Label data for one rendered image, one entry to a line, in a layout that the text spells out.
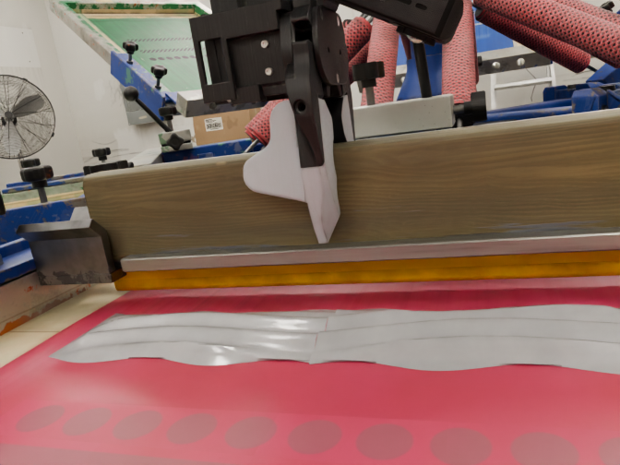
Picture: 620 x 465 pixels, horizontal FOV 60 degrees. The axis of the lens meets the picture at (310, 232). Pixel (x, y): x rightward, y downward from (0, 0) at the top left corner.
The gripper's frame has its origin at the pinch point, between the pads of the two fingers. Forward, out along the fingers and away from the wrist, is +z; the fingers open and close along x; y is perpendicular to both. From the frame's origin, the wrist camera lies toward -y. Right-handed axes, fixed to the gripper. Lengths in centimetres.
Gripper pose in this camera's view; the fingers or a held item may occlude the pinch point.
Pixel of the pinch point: (341, 214)
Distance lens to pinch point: 37.0
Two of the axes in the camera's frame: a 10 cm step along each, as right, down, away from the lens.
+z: 1.4, 9.6, 2.3
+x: -3.0, 2.6, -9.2
